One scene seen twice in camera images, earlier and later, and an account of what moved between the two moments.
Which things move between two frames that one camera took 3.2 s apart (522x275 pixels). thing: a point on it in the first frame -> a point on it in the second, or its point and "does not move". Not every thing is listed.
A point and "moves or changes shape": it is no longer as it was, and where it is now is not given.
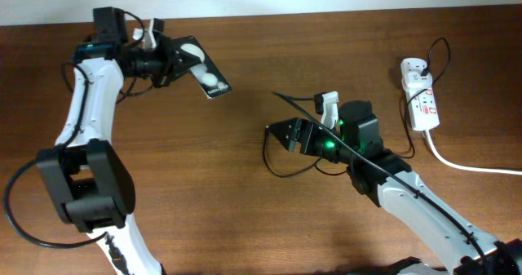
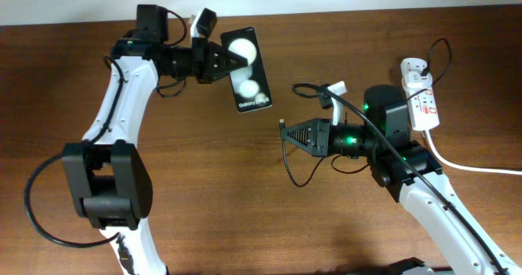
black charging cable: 408,103 moves or changes shape
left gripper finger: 183,62 -> 222,60
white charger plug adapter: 415,80 does not move
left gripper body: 163,69 -> 199,59
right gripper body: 315,141 does not move
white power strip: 421,101 does not move
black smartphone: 205,74 -> 249,83
